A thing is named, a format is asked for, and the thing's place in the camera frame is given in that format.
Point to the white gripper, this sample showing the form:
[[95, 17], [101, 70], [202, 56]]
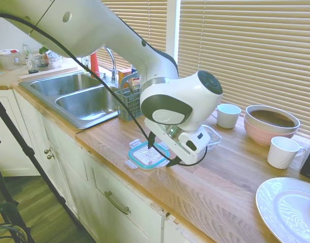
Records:
[[165, 138]]

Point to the clear lid with teal seal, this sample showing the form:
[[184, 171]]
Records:
[[140, 157]]

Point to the clear plastic food container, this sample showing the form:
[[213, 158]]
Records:
[[215, 138]]

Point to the clear plastic food package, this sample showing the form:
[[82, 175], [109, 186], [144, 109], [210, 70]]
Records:
[[52, 62]]

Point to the clear tub with white lid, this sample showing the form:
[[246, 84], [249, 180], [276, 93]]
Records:
[[8, 62]]

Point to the grey plastic cutlery basket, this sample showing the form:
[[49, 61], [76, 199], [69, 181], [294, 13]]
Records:
[[127, 107]]

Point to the metal cutlery piece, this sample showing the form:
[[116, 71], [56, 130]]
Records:
[[131, 87]]

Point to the white box with red print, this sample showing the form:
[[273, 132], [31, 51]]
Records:
[[136, 82]]

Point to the white ceramic mug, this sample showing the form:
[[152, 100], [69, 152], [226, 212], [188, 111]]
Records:
[[280, 154], [228, 116]]

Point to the orange cardboard box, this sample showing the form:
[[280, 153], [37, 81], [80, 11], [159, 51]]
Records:
[[124, 76]]

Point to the white kitchen cabinet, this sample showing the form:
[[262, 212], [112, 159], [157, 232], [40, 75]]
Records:
[[81, 177]]

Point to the chrome kitchen faucet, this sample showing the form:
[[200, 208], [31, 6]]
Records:
[[113, 74]]

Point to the stainless steel double sink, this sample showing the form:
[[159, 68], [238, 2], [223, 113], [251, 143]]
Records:
[[81, 106]]

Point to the chrome sink soap pump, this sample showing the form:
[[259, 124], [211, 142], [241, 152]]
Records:
[[104, 76]]

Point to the pink ceramic bowl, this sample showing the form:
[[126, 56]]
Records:
[[261, 135]]

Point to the red spray bottle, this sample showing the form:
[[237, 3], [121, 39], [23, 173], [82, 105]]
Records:
[[95, 67]]

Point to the grey bowl with brown inside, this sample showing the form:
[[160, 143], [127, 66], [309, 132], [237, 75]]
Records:
[[271, 128]]

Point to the round metal cabinet knob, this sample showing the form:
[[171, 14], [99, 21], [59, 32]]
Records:
[[50, 156], [47, 151]]

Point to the clear hand soap bottle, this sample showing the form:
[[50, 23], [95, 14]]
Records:
[[86, 64]]

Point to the white dinner plate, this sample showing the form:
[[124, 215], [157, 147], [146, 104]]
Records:
[[283, 210]]

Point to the light wooden board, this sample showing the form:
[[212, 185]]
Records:
[[48, 72]]

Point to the dark sauce glass bottle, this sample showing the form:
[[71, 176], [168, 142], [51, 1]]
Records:
[[33, 65]]

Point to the green leafy herbs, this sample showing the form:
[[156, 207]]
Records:
[[44, 49]]

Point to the clear plastic bottle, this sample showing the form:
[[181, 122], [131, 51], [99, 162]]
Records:
[[25, 51]]

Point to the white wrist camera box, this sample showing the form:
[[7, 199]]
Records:
[[195, 141]]

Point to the black camera tripod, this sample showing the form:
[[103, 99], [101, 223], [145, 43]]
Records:
[[18, 136]]

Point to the dark green tube frame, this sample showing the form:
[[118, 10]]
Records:
[[3, 206]]

